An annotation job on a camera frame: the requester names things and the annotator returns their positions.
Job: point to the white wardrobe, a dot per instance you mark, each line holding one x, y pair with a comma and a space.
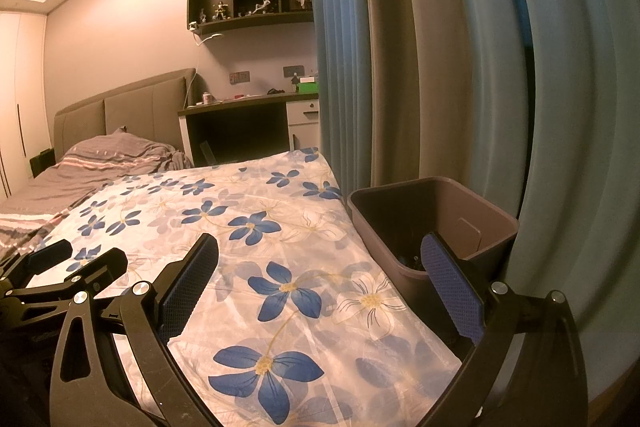
25, 107

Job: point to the grey padded headboard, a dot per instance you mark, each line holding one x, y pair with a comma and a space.
140, 102

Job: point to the green box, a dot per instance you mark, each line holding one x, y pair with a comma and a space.
307, 87

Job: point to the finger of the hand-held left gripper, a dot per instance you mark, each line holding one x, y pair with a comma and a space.
107, 264
50, 252

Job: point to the brown plastic bin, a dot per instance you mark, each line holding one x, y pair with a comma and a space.
400, 207

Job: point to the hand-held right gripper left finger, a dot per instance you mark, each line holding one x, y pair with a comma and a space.
190, 287

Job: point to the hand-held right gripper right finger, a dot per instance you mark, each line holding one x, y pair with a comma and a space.
452, 292

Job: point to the black bedside table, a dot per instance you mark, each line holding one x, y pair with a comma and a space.
42, 162

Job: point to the dark wall socket panel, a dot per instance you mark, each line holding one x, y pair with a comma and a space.
293, 71
239, 77

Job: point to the dark-topped white desk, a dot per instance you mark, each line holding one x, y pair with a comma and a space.
235, 101

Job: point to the white drawer unit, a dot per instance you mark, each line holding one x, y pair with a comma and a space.
302, 112

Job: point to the blue and grey curtain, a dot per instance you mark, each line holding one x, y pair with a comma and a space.
390, 57

